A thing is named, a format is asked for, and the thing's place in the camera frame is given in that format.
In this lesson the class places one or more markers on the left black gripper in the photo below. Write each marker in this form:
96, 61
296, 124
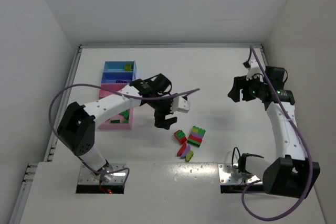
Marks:
161, 112

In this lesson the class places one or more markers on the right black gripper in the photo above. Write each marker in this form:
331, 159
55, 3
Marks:
244, 88

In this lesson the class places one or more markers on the red and green lego block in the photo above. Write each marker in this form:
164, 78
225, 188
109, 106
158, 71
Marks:
180, 136

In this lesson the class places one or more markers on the multicolour lego block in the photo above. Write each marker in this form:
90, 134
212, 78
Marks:
196, 136

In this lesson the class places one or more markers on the green lego brick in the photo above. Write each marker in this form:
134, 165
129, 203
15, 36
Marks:
114, 121

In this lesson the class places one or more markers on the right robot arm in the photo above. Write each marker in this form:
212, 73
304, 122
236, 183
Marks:
290, 173

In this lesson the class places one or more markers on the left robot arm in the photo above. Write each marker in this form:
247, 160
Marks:
79, 122

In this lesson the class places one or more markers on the red half round lego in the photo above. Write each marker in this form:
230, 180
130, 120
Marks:
182, 149

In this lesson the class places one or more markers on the purple half round lego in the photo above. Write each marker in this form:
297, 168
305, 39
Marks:
185, 152

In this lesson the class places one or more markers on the upper pink bin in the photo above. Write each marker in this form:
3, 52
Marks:
110, 86

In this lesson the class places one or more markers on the lime small lego brick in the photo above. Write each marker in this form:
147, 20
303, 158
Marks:
189, 156

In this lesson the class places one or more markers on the dark blue bin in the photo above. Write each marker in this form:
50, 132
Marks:
111, 77

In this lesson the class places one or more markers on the light blue bin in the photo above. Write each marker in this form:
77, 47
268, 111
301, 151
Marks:
118, 66

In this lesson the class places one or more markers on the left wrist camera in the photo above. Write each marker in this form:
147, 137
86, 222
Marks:
180, 104

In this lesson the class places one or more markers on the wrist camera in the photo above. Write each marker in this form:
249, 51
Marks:
253, 69
180, 104

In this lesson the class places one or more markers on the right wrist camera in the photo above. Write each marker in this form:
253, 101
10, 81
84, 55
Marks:
253, 69

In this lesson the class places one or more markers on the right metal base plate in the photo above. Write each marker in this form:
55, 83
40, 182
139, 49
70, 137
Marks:
228, 175

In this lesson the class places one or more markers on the metal base plate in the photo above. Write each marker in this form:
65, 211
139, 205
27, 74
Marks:
228, 175
117, 174

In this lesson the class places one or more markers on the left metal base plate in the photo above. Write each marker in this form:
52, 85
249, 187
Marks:
117, 174

